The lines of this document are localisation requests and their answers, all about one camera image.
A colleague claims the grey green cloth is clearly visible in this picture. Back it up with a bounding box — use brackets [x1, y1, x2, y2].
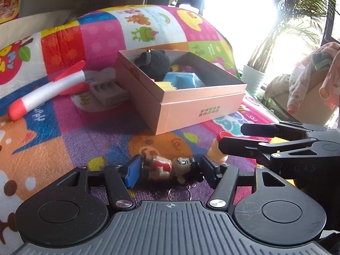
[311, 52, 334, 72]

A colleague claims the pink baby garment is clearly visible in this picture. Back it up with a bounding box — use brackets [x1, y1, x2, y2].
[288, 41, 340, 115]

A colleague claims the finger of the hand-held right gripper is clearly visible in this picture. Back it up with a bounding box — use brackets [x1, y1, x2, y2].
[219, 136, 319, 161]
[240, 122, 330, 139]

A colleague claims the palm plant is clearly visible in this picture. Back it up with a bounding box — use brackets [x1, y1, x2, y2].
[250, 0, 338, 72]

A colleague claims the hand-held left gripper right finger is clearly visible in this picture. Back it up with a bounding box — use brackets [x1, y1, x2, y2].
[200, 154, 291, 210]

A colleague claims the light blue packet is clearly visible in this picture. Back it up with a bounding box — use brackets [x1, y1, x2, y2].
[163, 72, 205, 89]

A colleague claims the red white foam rocket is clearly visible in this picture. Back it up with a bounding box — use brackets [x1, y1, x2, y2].
[7, 60, 88, 120]

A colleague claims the pink cardboard box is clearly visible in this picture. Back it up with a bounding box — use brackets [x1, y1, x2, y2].
[115, 49, 247, 135]

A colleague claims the colourful toy carton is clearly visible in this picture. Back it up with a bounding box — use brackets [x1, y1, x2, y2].
[0, 0, 23, 24]

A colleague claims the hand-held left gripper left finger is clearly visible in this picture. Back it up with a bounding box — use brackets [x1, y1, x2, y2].
[54, 155, 142, 210]

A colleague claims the black plush toy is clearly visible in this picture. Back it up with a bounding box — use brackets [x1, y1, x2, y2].
[133, 49, 172, 79]

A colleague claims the tall white plant pot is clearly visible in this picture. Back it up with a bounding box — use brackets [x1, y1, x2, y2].
[242, 64, 266, 96]

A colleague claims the grey plastic tray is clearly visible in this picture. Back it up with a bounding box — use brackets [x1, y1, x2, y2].
[89, 81, 130, 105]

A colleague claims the colourful printed play mat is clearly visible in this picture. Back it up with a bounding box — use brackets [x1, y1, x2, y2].
[0, 4, 282, 245]

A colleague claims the yellow toy corn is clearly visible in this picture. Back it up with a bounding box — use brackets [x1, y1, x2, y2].
[155, 81, 176, 91]

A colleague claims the doll figurine keychain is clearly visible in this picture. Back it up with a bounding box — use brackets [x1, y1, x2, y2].
[140, 149, 204, 201]

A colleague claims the cream fabric chair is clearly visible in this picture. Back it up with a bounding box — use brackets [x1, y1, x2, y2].
[266, 69, 336, 125]

